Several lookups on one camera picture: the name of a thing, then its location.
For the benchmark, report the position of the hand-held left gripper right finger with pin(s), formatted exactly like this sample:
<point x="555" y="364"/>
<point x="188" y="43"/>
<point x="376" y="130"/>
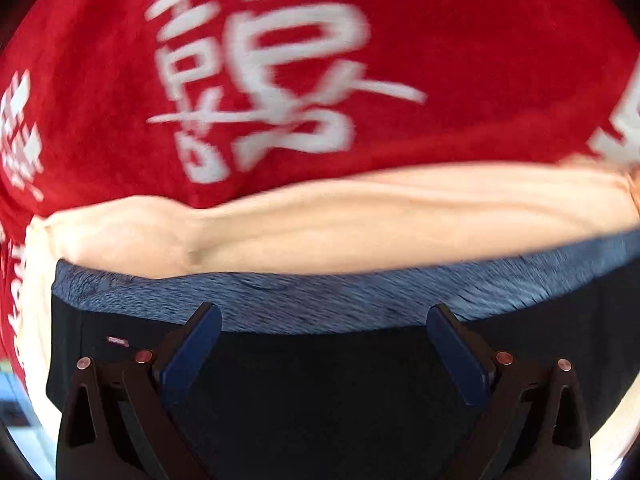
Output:
<point x="457" y="355"/>

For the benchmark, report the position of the cream folded towel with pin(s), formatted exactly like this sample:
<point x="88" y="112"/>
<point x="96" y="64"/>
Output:
<point x="350" y="220"/>

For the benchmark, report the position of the red printed blanket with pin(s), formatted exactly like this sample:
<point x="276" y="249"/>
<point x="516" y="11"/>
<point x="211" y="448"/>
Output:
<point x="450" y="60"/>

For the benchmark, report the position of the black pants blue patterned waistband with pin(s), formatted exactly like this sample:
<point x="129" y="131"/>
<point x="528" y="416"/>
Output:
<point x="325" y="390"/>

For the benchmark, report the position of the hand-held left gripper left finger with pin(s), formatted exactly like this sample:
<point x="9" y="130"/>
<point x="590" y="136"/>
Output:
<point x="187" y="355"/>

